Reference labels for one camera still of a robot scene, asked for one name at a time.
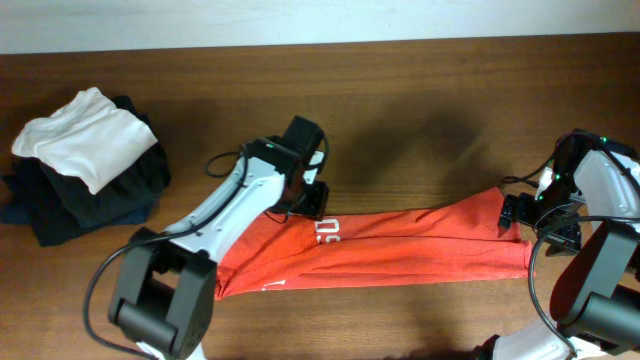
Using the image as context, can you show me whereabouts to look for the orange t-shirt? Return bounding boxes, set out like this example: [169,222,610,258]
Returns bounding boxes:
[214,188,532,300]

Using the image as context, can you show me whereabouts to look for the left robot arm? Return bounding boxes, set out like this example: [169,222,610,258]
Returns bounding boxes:
[108,116,329,359]

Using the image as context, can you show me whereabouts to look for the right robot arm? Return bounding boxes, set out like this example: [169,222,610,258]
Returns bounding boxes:
[471,129,639,360]

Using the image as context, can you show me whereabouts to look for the black folded clothes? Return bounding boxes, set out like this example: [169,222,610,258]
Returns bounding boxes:
[2,95,171,247]

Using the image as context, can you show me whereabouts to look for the white folded shirt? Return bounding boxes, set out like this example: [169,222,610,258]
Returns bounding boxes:
[11,87,158,195]

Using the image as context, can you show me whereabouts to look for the navy folded garment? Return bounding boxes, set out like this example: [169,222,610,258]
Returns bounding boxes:
[1,205,153,225]

